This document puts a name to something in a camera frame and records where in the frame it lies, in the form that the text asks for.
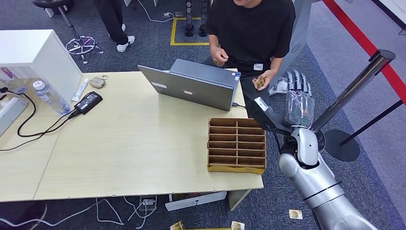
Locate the person's right hand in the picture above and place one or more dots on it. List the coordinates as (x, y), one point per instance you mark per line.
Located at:
(219, 56)

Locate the person's left hand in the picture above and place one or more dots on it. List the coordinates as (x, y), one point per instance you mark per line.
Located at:
(269, 77)

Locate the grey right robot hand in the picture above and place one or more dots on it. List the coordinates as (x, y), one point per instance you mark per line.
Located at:
(299, 108)

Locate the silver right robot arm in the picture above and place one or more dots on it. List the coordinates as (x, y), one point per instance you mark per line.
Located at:
(317, 187)

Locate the person's left forearm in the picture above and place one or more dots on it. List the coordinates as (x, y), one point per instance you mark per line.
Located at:
(275, 65)

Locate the person's right forearm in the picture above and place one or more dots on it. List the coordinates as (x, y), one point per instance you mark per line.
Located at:
(214, 43)

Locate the person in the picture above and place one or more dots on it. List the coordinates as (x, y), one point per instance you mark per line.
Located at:
(109, 19)
(250, 31)

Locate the cardboard card holder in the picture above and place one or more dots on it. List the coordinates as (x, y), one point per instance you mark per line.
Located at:
(237, 146)

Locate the white plastic packet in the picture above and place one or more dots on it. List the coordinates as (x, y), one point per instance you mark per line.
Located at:
(279, 86)

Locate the white name tag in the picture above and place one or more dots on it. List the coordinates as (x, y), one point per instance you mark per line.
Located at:
(258, 67)

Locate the black standing robot legs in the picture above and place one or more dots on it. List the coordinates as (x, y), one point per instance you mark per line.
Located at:
(189, 30)

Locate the grey laptop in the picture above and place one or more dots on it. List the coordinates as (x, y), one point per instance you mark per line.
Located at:
(190, 89)

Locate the yellow floor tape square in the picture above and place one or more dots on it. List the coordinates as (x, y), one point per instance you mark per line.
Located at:
(173, 31)

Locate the black barrier belt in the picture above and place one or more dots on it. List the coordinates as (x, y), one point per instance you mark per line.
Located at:
(374, 122)

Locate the red floor tape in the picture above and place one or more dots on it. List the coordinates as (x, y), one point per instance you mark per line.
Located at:
(364, 41)

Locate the pale desk leg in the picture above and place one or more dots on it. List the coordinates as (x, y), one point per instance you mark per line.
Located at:
(236, 200)

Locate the grey pouch with keyring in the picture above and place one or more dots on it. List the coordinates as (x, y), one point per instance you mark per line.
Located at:
(97, 82)

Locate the white board under desk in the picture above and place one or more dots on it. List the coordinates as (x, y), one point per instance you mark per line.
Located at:
(196, 200)

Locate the black power adapter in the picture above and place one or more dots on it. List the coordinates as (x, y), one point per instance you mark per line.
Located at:
(88, 102)

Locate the white tube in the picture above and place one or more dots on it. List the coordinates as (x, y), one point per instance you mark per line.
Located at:
(80, 89)

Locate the clear water bottle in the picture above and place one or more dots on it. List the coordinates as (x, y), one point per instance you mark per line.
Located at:
(50, 98)

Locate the white block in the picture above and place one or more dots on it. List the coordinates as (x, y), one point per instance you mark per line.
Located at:
(49, 12)

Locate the black stool with chrome base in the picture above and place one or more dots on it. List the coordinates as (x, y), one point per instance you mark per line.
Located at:
(50, 3)

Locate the white cabinet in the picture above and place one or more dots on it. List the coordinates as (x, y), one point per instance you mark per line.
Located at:
(31, 44)

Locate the clear bottle with pink label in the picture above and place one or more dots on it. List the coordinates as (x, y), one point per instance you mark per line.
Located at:
(9, 77)

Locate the white device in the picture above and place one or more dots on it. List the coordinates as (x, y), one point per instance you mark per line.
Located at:
(11, 114)

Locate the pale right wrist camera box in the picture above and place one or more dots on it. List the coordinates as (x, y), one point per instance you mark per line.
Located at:
(260, 104)

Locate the chrome stanchion post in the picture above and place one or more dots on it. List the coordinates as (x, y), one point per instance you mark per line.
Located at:
(349, 92)

